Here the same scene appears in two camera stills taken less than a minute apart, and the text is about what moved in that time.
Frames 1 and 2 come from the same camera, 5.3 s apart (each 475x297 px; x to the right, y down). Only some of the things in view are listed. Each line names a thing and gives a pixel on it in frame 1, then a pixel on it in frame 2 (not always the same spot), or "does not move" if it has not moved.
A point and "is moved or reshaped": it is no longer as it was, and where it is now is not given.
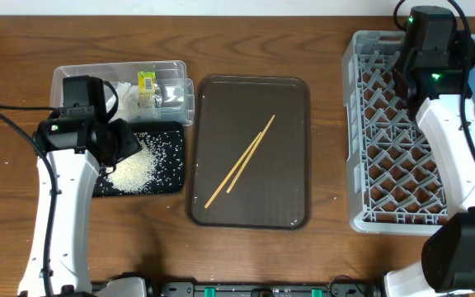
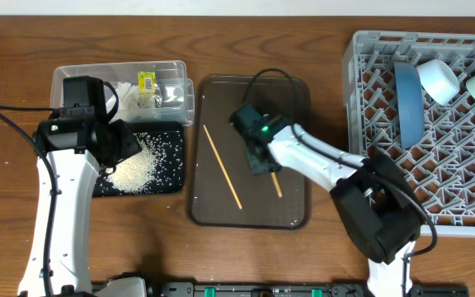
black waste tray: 157,168 does not move
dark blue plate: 474,79 is moved or reshaped
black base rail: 336,287 does not move
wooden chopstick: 250,154 → 277,184
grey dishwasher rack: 396,180 does not move
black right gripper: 457,46 → 261,167
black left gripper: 128,142 does not move
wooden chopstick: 232,171 → 223,168
